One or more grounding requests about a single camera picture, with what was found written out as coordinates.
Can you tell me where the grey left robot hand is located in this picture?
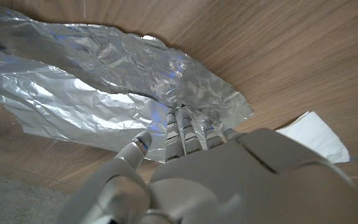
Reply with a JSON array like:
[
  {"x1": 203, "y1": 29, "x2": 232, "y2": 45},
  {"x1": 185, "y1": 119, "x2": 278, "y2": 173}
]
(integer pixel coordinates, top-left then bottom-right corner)
[{"x1": 54, "y1": 107, "x2": 358, "y2": 224}]

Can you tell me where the crumpled white napkin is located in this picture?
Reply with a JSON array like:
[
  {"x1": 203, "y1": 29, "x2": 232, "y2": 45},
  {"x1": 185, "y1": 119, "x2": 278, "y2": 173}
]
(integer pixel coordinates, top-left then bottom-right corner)
[{"x1": 275, "y1": 111, "x2": 351, "y2": 165}]

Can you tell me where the crinkled aluminum foil sheet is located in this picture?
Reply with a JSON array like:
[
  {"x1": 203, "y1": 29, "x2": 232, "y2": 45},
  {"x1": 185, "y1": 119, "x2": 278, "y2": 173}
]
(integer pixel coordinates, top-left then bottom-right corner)
[{"x1": 0, "y1": 1, "x2": 255, "y2": 164}]

